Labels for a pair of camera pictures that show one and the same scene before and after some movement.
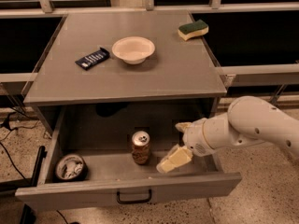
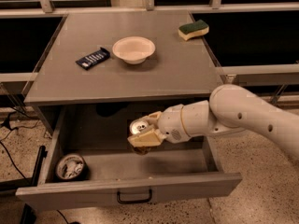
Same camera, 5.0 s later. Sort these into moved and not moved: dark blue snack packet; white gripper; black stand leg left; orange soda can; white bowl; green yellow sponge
Moved: orange soda can; white gripper
Not moved: dark blue snack packet; green yellow sponge; black stand leg left; white bowl
